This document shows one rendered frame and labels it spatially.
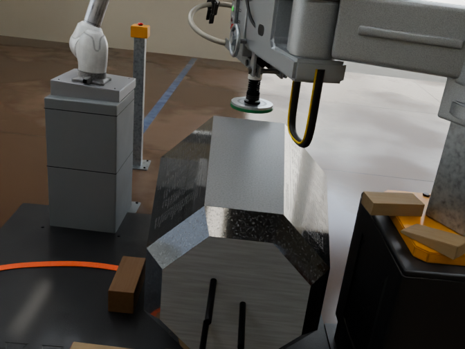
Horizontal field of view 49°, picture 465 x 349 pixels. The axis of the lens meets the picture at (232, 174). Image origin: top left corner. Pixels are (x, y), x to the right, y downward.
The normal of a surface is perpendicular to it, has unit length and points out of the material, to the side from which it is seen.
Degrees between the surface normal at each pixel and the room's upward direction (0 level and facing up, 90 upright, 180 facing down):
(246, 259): 90
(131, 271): 0
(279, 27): 90
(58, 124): 90
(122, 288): 0
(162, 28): 90
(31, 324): 0
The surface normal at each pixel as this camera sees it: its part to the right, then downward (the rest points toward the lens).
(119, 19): -0.06, 0.38
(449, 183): -0.86, 0.11
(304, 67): 0.23, 0.40
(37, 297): 0.10, -0.92
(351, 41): -0.36, 0.32
